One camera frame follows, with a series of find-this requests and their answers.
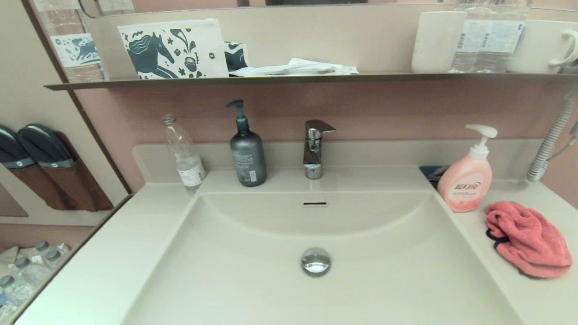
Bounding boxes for chrome faucet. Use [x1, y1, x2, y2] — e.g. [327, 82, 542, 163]
[303, 120, 337, 180]

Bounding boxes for pink fluffy cloth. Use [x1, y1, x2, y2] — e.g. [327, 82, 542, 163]
[485, 201, 573, 279]

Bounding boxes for white ceramic sink basin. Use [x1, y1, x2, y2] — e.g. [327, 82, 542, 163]
[121, 190, 524, 325]

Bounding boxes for grey pump soap bottle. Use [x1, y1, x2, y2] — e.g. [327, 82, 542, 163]
[225, 99, 267, 187]

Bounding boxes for white plastic packet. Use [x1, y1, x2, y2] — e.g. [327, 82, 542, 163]
[229, 65, 344, 77]
[289, 57, 359, 75]

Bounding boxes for uncapped clear plastic bottle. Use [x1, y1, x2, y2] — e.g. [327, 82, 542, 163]
[162, 114, 207, 192]

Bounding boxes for chrome drain stopper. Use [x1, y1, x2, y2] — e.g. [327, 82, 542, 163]
[301, 247, 331, 277]

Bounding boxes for small dark patterned pouch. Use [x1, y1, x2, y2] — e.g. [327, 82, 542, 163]
[224, 42, 250, 72]

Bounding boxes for white horse print pouch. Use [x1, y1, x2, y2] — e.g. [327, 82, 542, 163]
[118, 19, 230, 80]

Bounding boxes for pink pump soap bottle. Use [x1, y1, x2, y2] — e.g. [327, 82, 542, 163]
[437, 124, 498, 213]

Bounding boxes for clear water bottle white label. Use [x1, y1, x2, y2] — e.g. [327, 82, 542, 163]
[449, 0, 490, 74]
[479, 0, 531, 74]

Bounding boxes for slippers in brown holder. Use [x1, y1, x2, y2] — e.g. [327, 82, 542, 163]
[0, 131, 114, 213]

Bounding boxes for clear bottle blue print label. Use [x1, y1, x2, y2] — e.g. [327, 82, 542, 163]
[34, 0, 109, 83]

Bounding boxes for dark grey slipper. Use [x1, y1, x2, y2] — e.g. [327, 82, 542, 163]
[17, 123, 76, 169]
[0, 125, 37, 170]

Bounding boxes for small capped water bottle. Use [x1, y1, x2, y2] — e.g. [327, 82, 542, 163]
[0, 275, 34, 319]
[45, 249, 70, 271]
[34, 240, 57, 262]
[14, 256, 51, 292]

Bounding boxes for thin metal wall shelf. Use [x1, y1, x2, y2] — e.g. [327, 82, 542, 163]
[44, 72, 578, 91]

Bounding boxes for white cup without handle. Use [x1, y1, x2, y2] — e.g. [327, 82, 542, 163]
[411, 11, 468, 74]

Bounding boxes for white coiled hose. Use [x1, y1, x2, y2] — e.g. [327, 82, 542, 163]
[526, 97, 578, 183]

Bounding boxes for white mug with handle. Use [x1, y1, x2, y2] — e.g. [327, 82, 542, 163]
[508, 20, 578, 75]

